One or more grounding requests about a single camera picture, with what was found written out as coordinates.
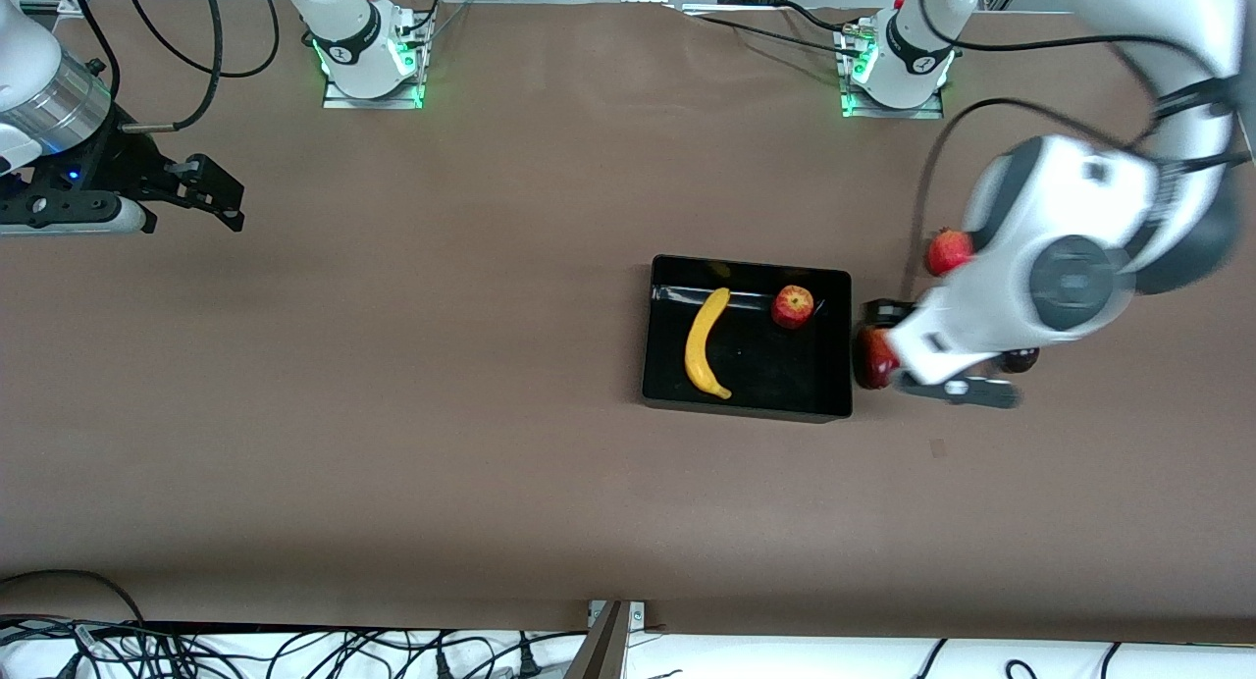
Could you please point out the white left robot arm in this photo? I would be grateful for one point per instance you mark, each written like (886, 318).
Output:
(1079, 277)

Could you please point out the round red pomegranate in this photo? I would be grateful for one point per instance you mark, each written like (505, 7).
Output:
(947, 252)

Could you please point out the dark purple eggplant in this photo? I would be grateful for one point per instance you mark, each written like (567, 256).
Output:
(1020, 362)

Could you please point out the black rectangular plastic box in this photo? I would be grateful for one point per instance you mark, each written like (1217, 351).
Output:
(765, 375)

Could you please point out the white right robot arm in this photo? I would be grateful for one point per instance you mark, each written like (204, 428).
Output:
(343, 31)

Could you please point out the dark metal strut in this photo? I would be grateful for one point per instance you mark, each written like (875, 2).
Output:
(601, 650)

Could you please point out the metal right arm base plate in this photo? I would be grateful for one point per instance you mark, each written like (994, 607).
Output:
(339, 100)

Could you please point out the yellow banana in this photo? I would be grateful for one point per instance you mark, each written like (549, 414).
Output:
(700, 350)

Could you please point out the metal table edge bracket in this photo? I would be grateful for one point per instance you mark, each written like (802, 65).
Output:
(636, 615)

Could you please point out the small red yellow apple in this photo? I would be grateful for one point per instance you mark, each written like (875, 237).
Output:
(793, 307)

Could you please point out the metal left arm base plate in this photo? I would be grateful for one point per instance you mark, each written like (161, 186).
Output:
(927, 113)

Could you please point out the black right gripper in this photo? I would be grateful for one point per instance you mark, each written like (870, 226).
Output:
(126, 161)

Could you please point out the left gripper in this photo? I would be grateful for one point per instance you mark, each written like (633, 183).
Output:
(880, 313)

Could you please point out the red mango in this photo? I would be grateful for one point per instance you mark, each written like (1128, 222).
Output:
(873, 360)

